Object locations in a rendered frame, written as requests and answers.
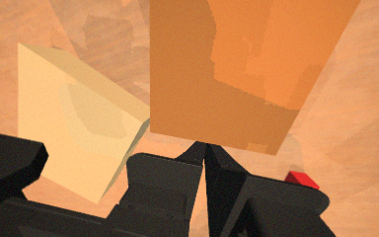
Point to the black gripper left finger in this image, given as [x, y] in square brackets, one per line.
[181, 174]

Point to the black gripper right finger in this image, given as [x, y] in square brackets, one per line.
[229, 185]

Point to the red block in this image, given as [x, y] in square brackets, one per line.
[300, 178]

